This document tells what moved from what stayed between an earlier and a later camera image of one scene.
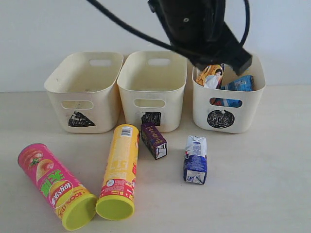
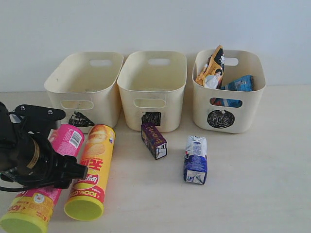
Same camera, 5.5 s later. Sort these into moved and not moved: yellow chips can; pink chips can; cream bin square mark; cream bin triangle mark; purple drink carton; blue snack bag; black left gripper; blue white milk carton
Moved: black left gripper; yellow chips can; pink chips can
Not moved: blue snack bag; cream bin square mark; blue white milk carton; cream bin triangle mark; purple drink carton
